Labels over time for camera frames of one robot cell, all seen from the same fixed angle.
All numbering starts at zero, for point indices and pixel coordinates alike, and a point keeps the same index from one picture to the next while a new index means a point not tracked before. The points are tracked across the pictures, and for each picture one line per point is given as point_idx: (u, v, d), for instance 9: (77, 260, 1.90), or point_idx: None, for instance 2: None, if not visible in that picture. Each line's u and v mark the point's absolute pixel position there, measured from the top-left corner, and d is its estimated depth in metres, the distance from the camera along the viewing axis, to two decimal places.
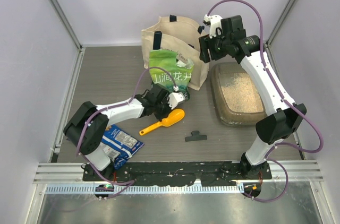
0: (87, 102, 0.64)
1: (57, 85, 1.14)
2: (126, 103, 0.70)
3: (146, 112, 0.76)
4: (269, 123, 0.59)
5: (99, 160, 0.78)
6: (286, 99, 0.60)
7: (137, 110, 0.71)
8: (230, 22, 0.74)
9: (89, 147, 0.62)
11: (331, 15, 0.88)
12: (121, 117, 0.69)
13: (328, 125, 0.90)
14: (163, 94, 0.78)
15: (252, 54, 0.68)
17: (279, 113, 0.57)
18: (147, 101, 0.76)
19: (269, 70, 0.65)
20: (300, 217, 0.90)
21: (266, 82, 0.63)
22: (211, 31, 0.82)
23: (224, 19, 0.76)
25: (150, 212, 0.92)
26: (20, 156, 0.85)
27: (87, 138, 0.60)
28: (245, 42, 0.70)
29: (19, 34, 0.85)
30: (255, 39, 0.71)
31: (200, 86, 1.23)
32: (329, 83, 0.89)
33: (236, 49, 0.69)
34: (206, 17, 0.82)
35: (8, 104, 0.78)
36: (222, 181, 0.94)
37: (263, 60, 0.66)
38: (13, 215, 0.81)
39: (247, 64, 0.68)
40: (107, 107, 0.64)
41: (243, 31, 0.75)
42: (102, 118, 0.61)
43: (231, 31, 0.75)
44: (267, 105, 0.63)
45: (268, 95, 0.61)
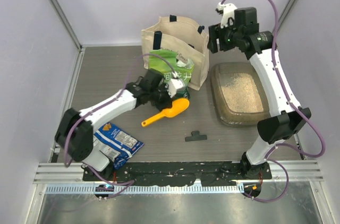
0: (70, 109, 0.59)
1: (57, 85, 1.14)
2: (115, 98, 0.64)
3: (142, 101, 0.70)
4: (271, 124, 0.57)
5: (96, 161, 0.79)
6: (292, 102, 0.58)
7: (130, 100, 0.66)
8: (244, 14, 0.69)
9: (81, 154, 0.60)
11: (331, 15, 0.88)
12: (111, 115, 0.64)
13: (328, 125, 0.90)
14: (158, 78, 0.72)
15: (263, 52, 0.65)
17: (283, 116, 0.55)
18: (141, 89, 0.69)
19: (278, 70, 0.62)
20: (300, 217, 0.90)
21: (274, 82, 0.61)
22: (223, 19, 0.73)
23: (237, 10, 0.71)
25: (150, 212, 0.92)
26: (20, 156, 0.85)
27: (76, 148, 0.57)
28: (257, 37, 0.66)
29: (19, 34, 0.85)
30: (268, 35, 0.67)
31: (200, 86, 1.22)
32: (329, 83, 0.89)
33: (246, 45, 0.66)
34: (219, 5, 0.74)
35: (8, 104, 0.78)
36: (222, 181, 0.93)
37: (273, 58, 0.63)
38: (13, 215, 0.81)
39: (257, 63, 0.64)
40: (91, 111, 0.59)
41: (257, 25, 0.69)
42: (85, 126, 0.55)
43: (244, 24, 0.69)
44: (272, 106, 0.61)
45: (274, 96, 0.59)
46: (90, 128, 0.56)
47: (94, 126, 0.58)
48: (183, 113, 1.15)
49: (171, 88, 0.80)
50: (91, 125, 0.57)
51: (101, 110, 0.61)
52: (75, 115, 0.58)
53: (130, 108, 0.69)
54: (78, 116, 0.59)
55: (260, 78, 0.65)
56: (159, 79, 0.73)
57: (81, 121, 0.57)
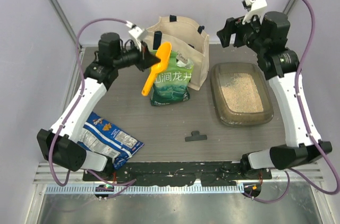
0: (39, 133, 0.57)
1: (57, 85, 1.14)
2: (81, 96, 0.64)
3: (110, 79, 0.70)
4: (287, 156, 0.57)
5: (94, 163, 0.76)
6: (312, 134, 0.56)
7: (98, 88, 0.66)
8: (274, 29, 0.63)
9: (77, 161, 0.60)
11: (331, 14, 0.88)
12: (86, 113, 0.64)
13: (329, 125, 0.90)
14: (113, 47, 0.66)
15: (285, 76, 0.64)
17: (300, 150, 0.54)
18: (103, 68, 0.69)
19: (300, 97, 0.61)
20: (300, 217, 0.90)
21: (295, 110, 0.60)
22: (247, 16, 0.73)
23: (268, 19, 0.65)
25: (150, 212, 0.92)
26: (20, 156, 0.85)
27: (69, 163, 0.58)
28: (280, 59, 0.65)
29: (19, 34, 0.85)
30: (291, 57, 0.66)
31: (200, 86, 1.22)
32: (330, 83, 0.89)
33: (266, 66, 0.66)
34: (248, 0, 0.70)
35: (8, 105, 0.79)
36: (222, 181, 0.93)
37: (296, 84, 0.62)
38: (14, 215, 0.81)
39: (278, 86, 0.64)
40: (62, 124, 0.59)
41: (286, 41, 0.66)
42: (64, 143, 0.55)
43: (271, 40, 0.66)
44: (289, 135, 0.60)
45: (294, 126, 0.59)
46: (69, 141, 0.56)
47: (71, 135, 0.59)
48: (183, 113, 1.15)
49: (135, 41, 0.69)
50: (68, 139, 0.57)
51: (72, 117, 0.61)
52: (48, 135, 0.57)
53: (104, 92, 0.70)
54: (51, 134, 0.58)
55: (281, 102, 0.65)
56: (114, 46, 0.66)
57: (57, 138, 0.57)
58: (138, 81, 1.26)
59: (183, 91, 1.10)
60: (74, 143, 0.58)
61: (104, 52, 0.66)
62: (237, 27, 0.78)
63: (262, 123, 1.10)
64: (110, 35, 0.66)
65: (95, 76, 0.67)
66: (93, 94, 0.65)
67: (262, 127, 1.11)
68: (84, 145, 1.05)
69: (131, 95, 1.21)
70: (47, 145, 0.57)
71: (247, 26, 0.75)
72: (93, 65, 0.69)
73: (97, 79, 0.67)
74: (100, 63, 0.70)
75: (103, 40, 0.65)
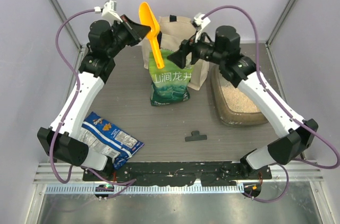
0: (39, 132, 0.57)
1: (57, 85, 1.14)
2: (78, 92, 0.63)
3: (107, 71, 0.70)
4: (283, 147, 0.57)
5: (95, 162, 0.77)
6: (295, 117, 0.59)
7: (95, 82, 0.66)
8: (229, 43, 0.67)
9: (79, 156, 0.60)
11: (331, 14, 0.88)
12: (85, 108, 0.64)
13: (328, 125, 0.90)
14: (103, 36, 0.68)
15: (248, 77, 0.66)
17: (291, 135, 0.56)
18: (98, 61, 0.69)
19: (270, 91, 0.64)
20: (300, 217, 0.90)
21: (270, 103, 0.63)
22: (198, 35, 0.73)
23: (219, 34, 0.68)
25: (150, 212, 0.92)
26: (20, 156, 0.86)
27: (71, 158, 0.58)
28: (238, 66, 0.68)
29: (20, 35, 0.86)
30: (248, 61, 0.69)
31: (200, 86, 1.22)
32: (329, 83, 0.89)
33: (230, 75, 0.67)
34: (198, 19, 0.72)
35: (8, 105, 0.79)
36: (222, 181, 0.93)
37: (261, 80, 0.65)
38: (14, 215, 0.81)
39: (246, 87, 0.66)
40: (61, 122, 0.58)
41: (239, 49, 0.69)
42: (65, 139, 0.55)
43: (228, 51, 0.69)
44: (276, 127, 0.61)
45: (276, 117, 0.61)
46: (69, 138, 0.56)
47: (72, 132, 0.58)
48: (183, 113, 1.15)
49: (112, 17, 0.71)
50: (68, 136, 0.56)
51: (71, 113, 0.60)
52: (48, 133, 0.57)
53: (101, 84, 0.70)
54: (51, 131, 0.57)
55: (254, 102, 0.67)
56: (104, 35, 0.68)
57: (57, 136, 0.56)
58: (138, 81, 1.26)
59: (183, 91, 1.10)
60: (75, 139, 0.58)
61: (95, 43, 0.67)
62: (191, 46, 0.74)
63: (262, 123, 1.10)
64: (98, 25, 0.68)
65: (91, 69, 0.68)
66: (90, 89, 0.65)
67: (262, 127, 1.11)
68: None
69: (131, 94, 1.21)
70: (48, 142, 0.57)
71: (201, 43, 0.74)
72: (87, 58, 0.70)
73: (93, 73, 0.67)
74: (94, 55, 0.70)
75: (93, 32, 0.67)
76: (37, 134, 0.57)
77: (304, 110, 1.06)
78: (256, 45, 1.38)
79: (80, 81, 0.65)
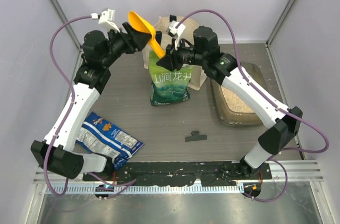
0: (32, 145, 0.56)
1: (57, 85, 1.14)
2: (73, 103, 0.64)
3: (102, 82, 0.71)
4: (272, 137, 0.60)
5: (93, 166, 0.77)
6: (280, 107, 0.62)
7: (91, 93, 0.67)
8: (206, 41, 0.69)
9: (74, 169, 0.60)
11: (331, 14, 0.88)
12: (80, 119, 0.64)
13: (328, 125, 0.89)
14: (97, 48, 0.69)
15: (231, 74, 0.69)
17: (279, 124, 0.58)
18: (93, 72, 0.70)
19: (253, 84, 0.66)
20: (300, 217, 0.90)
21: (255, 95, 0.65)
22: (177, 42, 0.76)
23: (197, 35, 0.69)
25: (150, 212, 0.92)
26: (20, 156, 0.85)
27: (65, 171, 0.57)
28: (220, 63, 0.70)
29: (19, 34, 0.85)
30: (229, 58, 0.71)
31: (200, 86, 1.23)
32: (329, 83, 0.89)
33: (214, 74, 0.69)
34: (173, 29, 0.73)
35: (8, 105, 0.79)
36: (222, 181, 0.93)
37: (243, 75, 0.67)
38: (14, 215, 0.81)
39: (230, 84, 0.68)
40: (56, 135, 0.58)
41: (218, 48, 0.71)
42: (58, 153, 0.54)
43: (207, 50, 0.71)
44: (264, 119, 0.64)
45: (262, 109, 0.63)
46: (64, 152, 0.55)
47: (67, 145, 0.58)
48: (182, 113, 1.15)
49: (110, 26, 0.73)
50: (62, 149, 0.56)
51: (65, 126, 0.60)
52: (42, 146, 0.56)
53: (97, 95, 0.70)
54: (45, 145, 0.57)
55: (239, 96, 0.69)
56: (98, 46, 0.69)
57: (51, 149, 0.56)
58: (138, 82, 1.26)
59: (183, 90, 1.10)
60: (69, 152, 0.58)
61: (90, 55, 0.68)
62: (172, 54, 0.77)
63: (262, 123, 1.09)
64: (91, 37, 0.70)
65: (87, 80, 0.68)
66: (85, 100, 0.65)
67: (262, 127, 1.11)
68: (85, 145, 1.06)
69: (130, 94, 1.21)
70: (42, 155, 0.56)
71: (181, 49, 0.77)
72: (82, 68, 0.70)
73: (89, 84, 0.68)
74: (89, 66, 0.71)
75: (87, 44, 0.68)
76: (31, 147, 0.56)
77: (304, 110, 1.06)
78: (257, 45, 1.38)
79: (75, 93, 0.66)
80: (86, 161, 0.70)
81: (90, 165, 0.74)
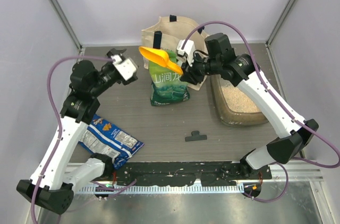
0: (18, 186, 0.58)
1: (57, 85, 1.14)
2: (59, 140, 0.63)
3: (90, 113, 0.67)
4: (285, 149, 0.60)
5: (91, 178, 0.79)
6: (297, 119, 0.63)
7: (77, 127, 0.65)
8: (218, 44, 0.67)
9: (64, 204, 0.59)
11: (331, 14, 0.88)
12: (67, 155, 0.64)
13: (328, 125, 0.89)
14: (86, 78, 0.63)
15: (249, 77, 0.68)
17: (295, 137, 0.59)
18: (81, 103, 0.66)
19: (271, 91, 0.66)
20: (300, 217, 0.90)
21: (272, 104, 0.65)
22: (190, 59, 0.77)
23: (209, 40, 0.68)
25: (150, 212, 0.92)
26: (21, 156, 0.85)
27: (52, 210, 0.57)
28: (238, 64, 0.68)
29: (19, 34, 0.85)
30: (246, 58, 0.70)
31: (200, 86, 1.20)
32: (329, 83, 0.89)
33: (231, 74, 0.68)
34: (179, 50, 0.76)
35: (8, 104, 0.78)
36: (222, 181, 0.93)
37: (262, 81, 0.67)
38: (13, 215, 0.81)
39: (247, 87, 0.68)
40: (41, 175, 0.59)
41: (232, 49, 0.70)
42: (44, 194, 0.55)
43: (220, 53, 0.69)
44: (277, 128, 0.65)
45: (278, 118, 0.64)
46: (49, 192, 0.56)
47: (53, 184, 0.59)
48: (182, 113, 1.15)
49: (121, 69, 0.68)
50: (48, 190, 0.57)
51: (51, 164, 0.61)
52: (28, 187, 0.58)
53: (85, 127, 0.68)
54: (31, 185, 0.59)
55: (254, 101, 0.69)
56: (87, 77, 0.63)
57: (37, 190, 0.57)
58: (138, 81, 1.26)
59: (183, 91, 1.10)
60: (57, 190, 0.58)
61: (77, 85, 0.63)
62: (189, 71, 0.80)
63: (263, 122, 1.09)
64: (81, 67, 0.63)
65: (74, 112, 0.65)
66: (72, 135, 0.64)
67: (262, 127, 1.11)
68: (85, 145, 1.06)
69: (130, 94, 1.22)
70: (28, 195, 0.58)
71: (196, 63, 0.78)
72: (69, 99, 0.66)
73: (76, 116, 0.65)
74: (77, 96, 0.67)
75: (75, 74, 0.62)
76: (18, 188, 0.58)
77: (304, 110, 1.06)
78: (257, 45, 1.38)
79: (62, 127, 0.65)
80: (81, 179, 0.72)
81: (83, 182, 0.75)
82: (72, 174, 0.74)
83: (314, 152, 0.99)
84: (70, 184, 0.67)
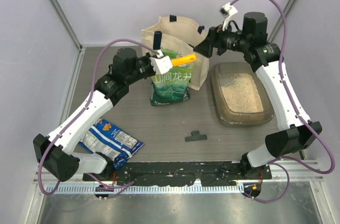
0: (35, 138, 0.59)
1: (57, 85, 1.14)
2: (85, 109, 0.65)
3: (118, 95, 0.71)
4: (280, 140, 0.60)
5: (91, 168, 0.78)
6: (301, 115, 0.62)
7: (104, 103, 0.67)
8: (255, 24, 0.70)
9: (67, 172, 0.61)
11: (331, 14, 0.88)
12: (86, 126, 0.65)
13: (328, 125, 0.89)
14: (127, 62, 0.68)
15: (269, 65, 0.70)
17: (292, 129, 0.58)
18: (113, 83, 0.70)
19: (286, 83, 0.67)
20: (300, 217, 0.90)
21: (282, 95, 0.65)
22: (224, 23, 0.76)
23: (247, 18, 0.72)
25: (150, 212, 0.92)
26: (21, 156, 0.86)
27: (58, 172, 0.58)
28: (263, 50, 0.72)
29: (19, 34, 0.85)
30: (274, 47, 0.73)
31: (200, 86, 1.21)
32: (330, 82, 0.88)
33: (253, 57, 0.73)
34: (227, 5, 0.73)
35: (8, 104, 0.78)
36: (222, 181, 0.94)
37: (280, 71, 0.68)
38: (13, 215, 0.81)
39: (264, 75, 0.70)
40: (59, 134, 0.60)
41: (265, 35, 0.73)
42: (56, 153, 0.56)
43: (253, 34, 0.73)
44: (280, 120, 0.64)
45: (283, 110, 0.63)
46: (62, 153, 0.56)
47: (66, 147, 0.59)
48: (182, 113, 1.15)
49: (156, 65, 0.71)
50: (61, 149, 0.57)
51: (71, 128, 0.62)
52: (44, 141, 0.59)
53: (110, 106, 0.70)
54: (47, 141, 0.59)
55: (268, 90, 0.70)
56: (128, 61, 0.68)
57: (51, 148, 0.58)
58: (138, 82, 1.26)
59: (183, 91, 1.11)
60: (68, 155, 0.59)
61: (117, 66, 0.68)
62: (218, 35, 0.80)
63: (262, 123, 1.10)
64: (125, 51, 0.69)
65: (104, 89, 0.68)
66: (98, 108, 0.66)
67: (262, 128, 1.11)
68: (85, 145, 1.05)
69: (130, 94, 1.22)
70: (41, 151, 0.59)
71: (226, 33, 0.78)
72: (104, 78, 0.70)
73: (105, 94, 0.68)
74: (112, 77, 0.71)
75: (119, 56, 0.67)
76: (34, 140, 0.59)
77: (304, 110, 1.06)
78: None
79: (91, 98, 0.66)
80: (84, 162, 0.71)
81: (84, 168, 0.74)
82: (82, 154, 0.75)
83: (314, 152, 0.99)
84: (77, 157, 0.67)
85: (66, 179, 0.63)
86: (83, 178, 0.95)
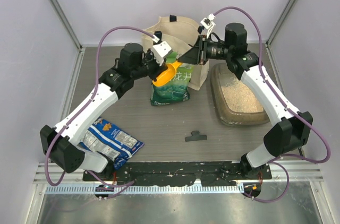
0: (42, 129, 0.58)
1: (57, 85, 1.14)
2: (91, 101, 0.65)
3: (124, 88, 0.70)
4: (277, 136, 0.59)
5: (94, 164, 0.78)
6: (289, 108, 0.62)
7: (110, 95, 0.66)
8: (236, 36, 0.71)
9: (73, 164, 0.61)
11: (330, 14, 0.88)
12: (91, 118, 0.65)
13: (326, 126, 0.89)
14: (134, 56, 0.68)
15: (250, 68, 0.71)
17: (286, 123, 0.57)
18: (119, 77, 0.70)
19: (269, 82, 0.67)
20: (300, 217, 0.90)
21: (268, 93, 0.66)
22: (209, 33, 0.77)
23: (229, 29, 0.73)
25: (150, 212, 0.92)
26: (21, 156, 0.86)
27: (64, 164, 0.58)
28: (243, 59, 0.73)
29: (20, 35, 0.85)
30: (253, 56, 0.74)
31: (200, 86, 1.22)
32: (329, 83, 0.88)
33: (235, 67, 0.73)
34: (211, 16, 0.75)
35: (8, 105, 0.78)
36: (222, 181, 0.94)
37: (261, 72, 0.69)
38: (13, 216, 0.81)
39: (247, 79, 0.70)
40: (66, 125, 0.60)
41: (246, 45, 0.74)
42: (63, 144, 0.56)
43: (234, 45, 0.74)
44: (271, 116, 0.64)
45: (271, 105, 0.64)
46: (69, 143, 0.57)
47: (73, 138, 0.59)
48: (182, 113, 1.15)
49: (155, 51, 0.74)
50: (68, 140, 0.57)
51: (77, 119, 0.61)
52: (50, 132, 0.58)
53: (115, 100, 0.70)
54: (54, 131, 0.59)
55: (255, 93, 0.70)
56: (135, 55, 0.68)
57: (58, 138, 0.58)
58: (138, 82, 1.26)
59: (183, 91, 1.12)
60: (74, 146, 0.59)
61: (124, 60, 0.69)
62: (204, 43, 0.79)
63: (262, 123, 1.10)
64: (133, 45, 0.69)
65: (110, 83, 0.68)
66: (103, 101, 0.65)
67: (262, 128, 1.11)
68: (85, 145, 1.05)
69: (130, 94, 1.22)
70: (47, 141, 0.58)
71: (209, 43, 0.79)
72: (109, 71, 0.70)
73: (111, 87, 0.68)
74: (118, 71, 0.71)
75: (127, 49, 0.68)
76: (40, 131, 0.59)
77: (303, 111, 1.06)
78: (257, 45, 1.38)
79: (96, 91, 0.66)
80: (87, 157, 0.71)
81: (87, 166, 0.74)
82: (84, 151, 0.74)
83: (314, 152, 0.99)
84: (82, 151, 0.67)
85: (71, 172, 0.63)
86: (83, 177, 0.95)
